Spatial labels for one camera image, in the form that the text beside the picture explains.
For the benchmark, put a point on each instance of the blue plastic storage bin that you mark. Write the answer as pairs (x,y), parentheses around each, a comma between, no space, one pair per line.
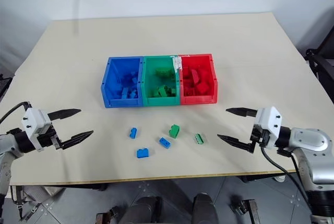
(111,88)

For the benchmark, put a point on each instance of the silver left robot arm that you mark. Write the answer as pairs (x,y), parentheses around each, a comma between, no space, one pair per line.
(5,153)

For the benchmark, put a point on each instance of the white tape strip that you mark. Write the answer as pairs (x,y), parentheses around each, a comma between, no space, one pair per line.
(176,63)

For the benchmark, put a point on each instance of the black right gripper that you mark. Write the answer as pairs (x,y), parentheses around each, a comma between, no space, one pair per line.
(261,136)

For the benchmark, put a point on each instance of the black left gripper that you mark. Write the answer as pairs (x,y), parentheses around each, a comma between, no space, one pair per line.
(48,136)

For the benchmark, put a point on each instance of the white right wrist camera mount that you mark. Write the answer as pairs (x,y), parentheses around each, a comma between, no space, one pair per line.
(268,119)

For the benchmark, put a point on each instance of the red toy brick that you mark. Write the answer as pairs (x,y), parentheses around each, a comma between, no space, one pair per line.
(202,88)
(196,75)

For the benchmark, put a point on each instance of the black equipment frame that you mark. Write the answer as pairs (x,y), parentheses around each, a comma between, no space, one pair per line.
(322,59)

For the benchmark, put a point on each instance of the red plastic storage bin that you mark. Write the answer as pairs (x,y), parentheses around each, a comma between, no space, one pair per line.
(198,100)

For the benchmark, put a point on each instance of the green plastic storage bin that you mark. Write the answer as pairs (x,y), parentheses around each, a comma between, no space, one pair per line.
(161,101)

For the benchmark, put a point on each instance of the green toy brick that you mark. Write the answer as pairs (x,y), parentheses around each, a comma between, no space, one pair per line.
(174,131)
(164,91)
(199,139)

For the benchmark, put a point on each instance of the dark rounded shape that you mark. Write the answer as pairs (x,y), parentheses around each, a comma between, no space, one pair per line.
(206,209)
(143,211)

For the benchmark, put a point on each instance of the blue toy brick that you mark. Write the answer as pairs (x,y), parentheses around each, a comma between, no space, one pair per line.
(165,142)
(129,93)
(142,153)
(133,133)
(129,78)

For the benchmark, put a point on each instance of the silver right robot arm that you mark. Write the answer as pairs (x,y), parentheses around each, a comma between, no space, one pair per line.
(310,140)

